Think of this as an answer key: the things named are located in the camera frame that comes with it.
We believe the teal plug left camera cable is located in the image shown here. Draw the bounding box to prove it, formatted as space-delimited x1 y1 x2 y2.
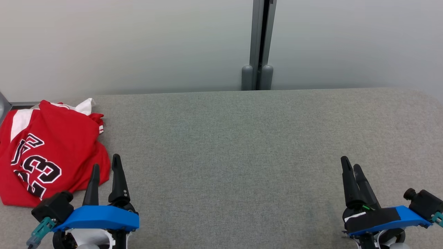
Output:
27 217 56 249

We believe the red jersey with number 23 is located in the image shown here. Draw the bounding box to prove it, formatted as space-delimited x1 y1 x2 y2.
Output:
0 98 111 208

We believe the grey metal partition post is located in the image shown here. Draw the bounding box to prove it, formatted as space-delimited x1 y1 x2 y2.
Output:
241 0 277 91

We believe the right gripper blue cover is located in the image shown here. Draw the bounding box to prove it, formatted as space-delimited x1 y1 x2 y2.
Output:
341 156 433 249

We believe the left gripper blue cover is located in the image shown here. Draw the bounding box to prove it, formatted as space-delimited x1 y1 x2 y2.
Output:
52 154 139 249

